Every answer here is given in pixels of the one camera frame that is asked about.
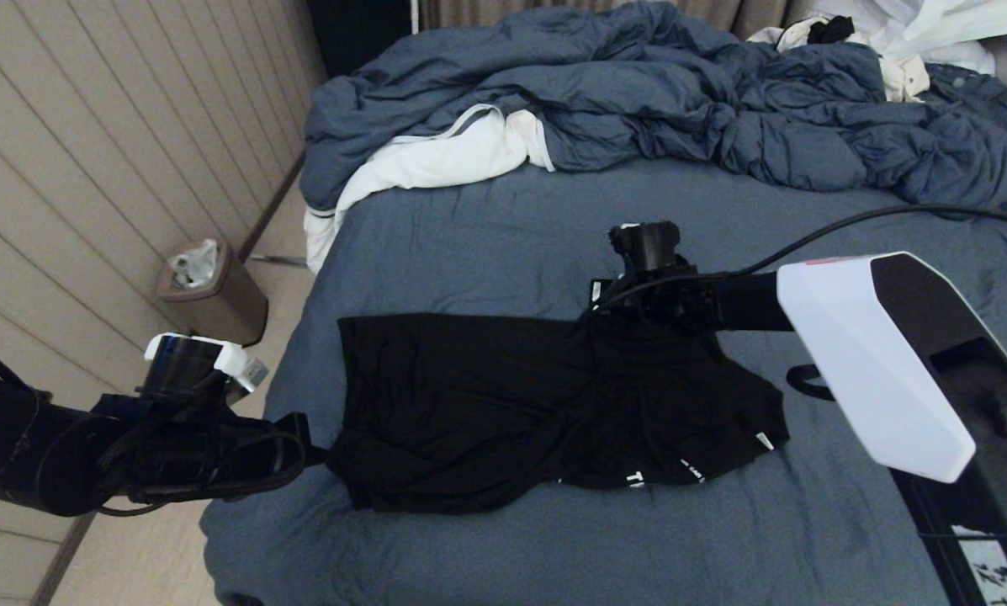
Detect black t-shirt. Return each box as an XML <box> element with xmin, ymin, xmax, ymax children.
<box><xmin>326</xmin><ymin>313</ymin><xmax>790</xmax><ymax>514</ymax></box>

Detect brown trash bin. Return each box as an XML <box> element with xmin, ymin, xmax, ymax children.
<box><xmin>156</xmin><ymin>242</ymin><xmax>270</xmax><ymax>348</ymax></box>

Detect bed with blue sheet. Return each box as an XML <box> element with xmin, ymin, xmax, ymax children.
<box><xmin>201</xmin><ymin>158</ymin><xmax>1007</xmax><ymax>606</ymax></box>

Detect crumpled blue duvet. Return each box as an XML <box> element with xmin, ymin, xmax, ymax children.
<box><xmin>301</xmin><ymin>3</ymin><xmax>1007</xmax><ymax>221</ymax></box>

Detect white quilt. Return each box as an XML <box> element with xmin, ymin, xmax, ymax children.
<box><xmin>305</xmin><ymin>105</ymin><xmax>554</xmax><ymax>277</ymax></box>

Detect small black garment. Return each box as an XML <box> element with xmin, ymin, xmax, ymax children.
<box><xmin>806</xmin><ymin>17</ymin><xmax>855</xmax><ymax>45</ymax></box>

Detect cream buttoned shirt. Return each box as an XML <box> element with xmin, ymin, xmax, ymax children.
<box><xmin>877</xmin><ymin>55</ymin><xmax>930</xmax><ymax>104</ymax></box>

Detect beige curtain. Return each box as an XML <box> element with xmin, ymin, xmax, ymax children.
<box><xmin>419</xmin><ymin>0</ymin><xmax>811</xmax><ymax>43</ymax></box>

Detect dark blue denim garment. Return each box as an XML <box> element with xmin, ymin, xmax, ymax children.
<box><xmin>924</xmin><ymin>63</ymin><xmax>1007</xmax><ymax>169</ymax></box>

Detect white crumpled garment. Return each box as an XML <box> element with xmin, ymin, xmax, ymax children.
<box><xmin>747</xmin><ymin>0</ymin><xmax>1007</xmax><ymax>77</ymax></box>

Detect dark cabinet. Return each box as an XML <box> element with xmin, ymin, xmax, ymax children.
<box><xmin>305</xmin><ymin>0</ymin><xmax>413</xmax><ymax>81</ymax></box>

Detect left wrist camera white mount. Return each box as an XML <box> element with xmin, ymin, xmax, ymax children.
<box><xmin>144</xmin><ymin>333</ymin><xmax>270</xmax><ymax>398</ymax></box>

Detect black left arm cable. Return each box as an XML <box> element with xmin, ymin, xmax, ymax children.
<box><xmin>0</xmin><ymin>337</ymin><xmax>306</xmax><ymax>517</ymax></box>

